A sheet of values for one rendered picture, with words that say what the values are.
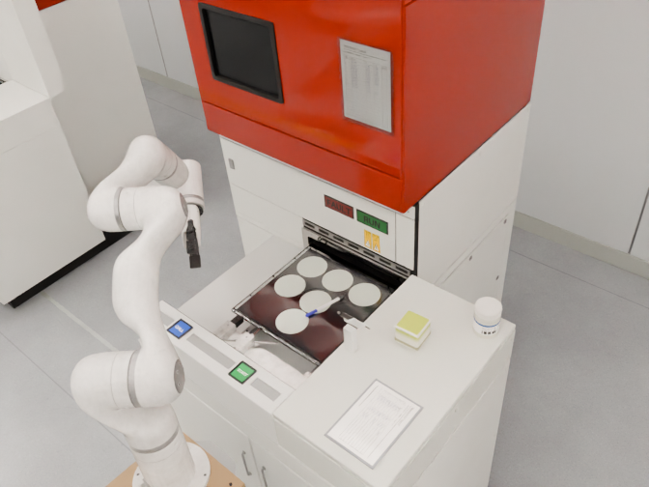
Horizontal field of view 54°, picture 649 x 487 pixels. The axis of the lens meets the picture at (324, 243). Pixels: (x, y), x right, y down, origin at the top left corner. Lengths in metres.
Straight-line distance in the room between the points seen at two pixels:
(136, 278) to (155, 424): 0.32
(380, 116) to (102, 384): 0.90
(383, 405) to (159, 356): 0.59
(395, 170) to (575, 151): 1.73
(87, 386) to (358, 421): 0.64
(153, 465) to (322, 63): 1.05
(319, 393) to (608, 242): 2.16
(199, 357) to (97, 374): 0.48
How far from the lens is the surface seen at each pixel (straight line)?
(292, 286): 2.05
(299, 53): 1.75
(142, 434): 1.50
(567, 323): 3.23
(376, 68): 1.59
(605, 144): 3.24
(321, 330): 1.91
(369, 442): 1.60
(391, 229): 1.92
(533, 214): 3.62
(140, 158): 1.57
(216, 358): 1.83
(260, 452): 1.94
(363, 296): 2.00
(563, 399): 2.95
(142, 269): 1.45
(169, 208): 1.47
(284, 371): 1.86
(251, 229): 2.47
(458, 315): 1.86
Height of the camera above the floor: 2.33
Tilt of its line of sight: 41 degrees down
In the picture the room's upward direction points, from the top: 6 degrees counter-clockwise
